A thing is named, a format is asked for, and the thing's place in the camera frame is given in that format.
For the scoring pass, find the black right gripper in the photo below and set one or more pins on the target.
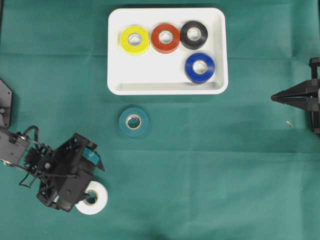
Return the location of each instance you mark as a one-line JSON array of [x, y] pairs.
[[295, 96]]

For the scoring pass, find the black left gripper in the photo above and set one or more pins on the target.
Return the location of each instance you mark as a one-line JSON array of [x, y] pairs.
[[65, 173]]

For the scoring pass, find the white tape roll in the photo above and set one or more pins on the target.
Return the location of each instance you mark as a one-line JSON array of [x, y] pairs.
[[100, 203]]

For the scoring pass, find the blue tape roll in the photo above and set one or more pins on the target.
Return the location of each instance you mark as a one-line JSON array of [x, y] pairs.
[[199, 67]]

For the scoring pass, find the black tape roll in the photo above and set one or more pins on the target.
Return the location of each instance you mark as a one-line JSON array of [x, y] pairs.
[[193, 35]]

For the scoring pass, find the yellow tape roll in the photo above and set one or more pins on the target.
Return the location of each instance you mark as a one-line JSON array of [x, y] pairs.
[[134, 40]]

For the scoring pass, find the red tape roll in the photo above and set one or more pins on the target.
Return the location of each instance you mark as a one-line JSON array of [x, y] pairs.
[[165, 38]]

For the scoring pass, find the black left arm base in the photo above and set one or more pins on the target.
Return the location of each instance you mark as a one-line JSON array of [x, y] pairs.
[[5, 105]]

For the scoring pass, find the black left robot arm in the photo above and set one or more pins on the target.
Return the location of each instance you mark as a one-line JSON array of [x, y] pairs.
[[15, 146]]

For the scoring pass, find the green tape roll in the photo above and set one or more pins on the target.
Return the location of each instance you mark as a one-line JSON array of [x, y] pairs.
[[133, 122]]

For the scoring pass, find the white plastic tray case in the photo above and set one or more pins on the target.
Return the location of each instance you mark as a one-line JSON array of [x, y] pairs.
[[155, 73]]

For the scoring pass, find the green table cloth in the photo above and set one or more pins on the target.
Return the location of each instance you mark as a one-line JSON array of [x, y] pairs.
[[209, 167]]

